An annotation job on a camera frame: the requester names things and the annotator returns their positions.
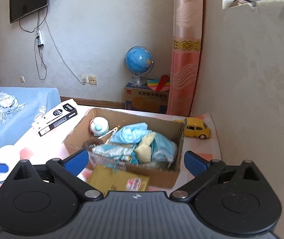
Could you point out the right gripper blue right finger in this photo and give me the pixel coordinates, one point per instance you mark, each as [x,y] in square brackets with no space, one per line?
[206,173]

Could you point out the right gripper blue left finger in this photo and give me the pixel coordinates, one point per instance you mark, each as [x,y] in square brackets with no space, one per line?
[65,173]

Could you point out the blue white plush ball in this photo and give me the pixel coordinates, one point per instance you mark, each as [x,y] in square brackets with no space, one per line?
[99,126]

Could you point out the blue brocade drawstring pouch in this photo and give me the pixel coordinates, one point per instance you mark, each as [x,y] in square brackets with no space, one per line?
[116,152]

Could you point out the white lidded jar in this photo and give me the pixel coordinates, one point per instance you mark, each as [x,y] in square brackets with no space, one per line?
[10,156]

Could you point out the gold tissue pack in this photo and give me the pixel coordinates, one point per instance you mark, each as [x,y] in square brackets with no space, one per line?
[106,179]

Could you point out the yellow toy car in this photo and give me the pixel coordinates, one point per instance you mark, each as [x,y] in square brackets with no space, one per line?
[195,128]

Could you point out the brown cardboard box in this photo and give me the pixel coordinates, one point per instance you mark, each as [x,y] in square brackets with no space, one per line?
[161,174]

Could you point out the blue cloth in box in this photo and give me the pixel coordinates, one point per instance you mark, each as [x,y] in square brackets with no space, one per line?
[163,149]

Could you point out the black white product box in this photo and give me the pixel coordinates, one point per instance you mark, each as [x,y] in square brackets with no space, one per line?
[55,117]

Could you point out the blue white fringed scarf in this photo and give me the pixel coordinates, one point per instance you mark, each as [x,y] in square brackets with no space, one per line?
[9,106]

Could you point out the blue bed cover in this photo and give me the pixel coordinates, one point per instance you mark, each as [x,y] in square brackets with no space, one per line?
[37,102]

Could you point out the rainbow pop fidget toy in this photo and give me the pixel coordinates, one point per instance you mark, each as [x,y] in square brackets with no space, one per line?
[159,85]

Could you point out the orange cardboard box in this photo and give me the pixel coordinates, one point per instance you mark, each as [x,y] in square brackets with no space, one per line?
[143,98]

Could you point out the blue desk globe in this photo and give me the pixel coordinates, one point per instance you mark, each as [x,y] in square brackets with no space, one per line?
[139,61]

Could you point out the hanging white power strip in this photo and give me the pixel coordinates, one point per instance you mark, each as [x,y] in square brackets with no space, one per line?
[40,39]

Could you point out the pink patterned curtain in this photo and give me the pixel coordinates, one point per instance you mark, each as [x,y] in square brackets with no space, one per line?
[186,51]

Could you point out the white wall socket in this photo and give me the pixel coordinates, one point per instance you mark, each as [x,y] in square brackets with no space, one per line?
[89,79]

